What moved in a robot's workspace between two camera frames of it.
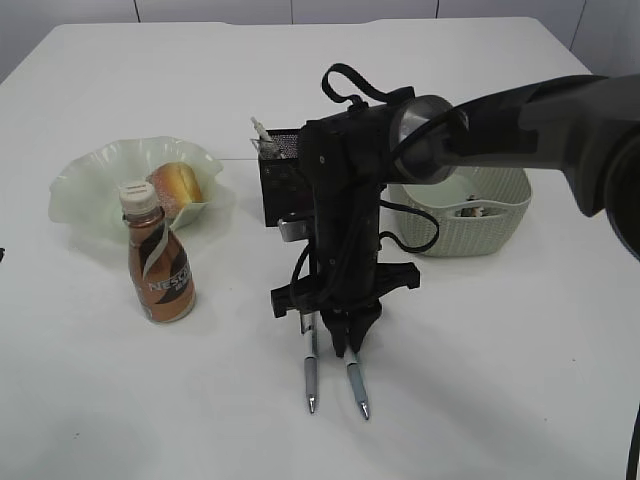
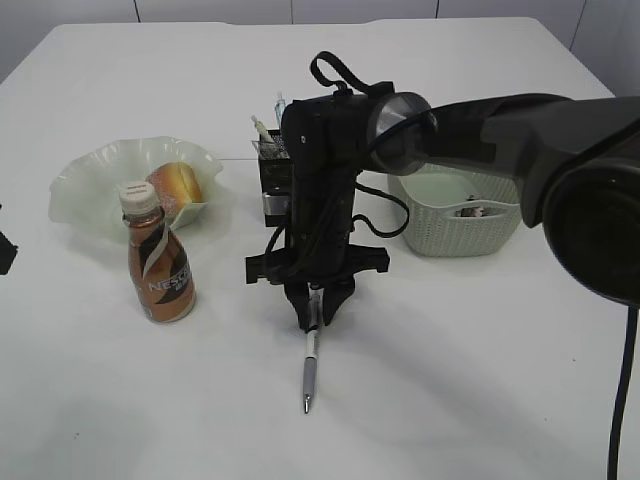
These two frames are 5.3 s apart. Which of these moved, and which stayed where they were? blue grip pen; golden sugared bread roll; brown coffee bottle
Moved: blue grip pen
Stayed: golden sugared bread roll; brown coffee bottle
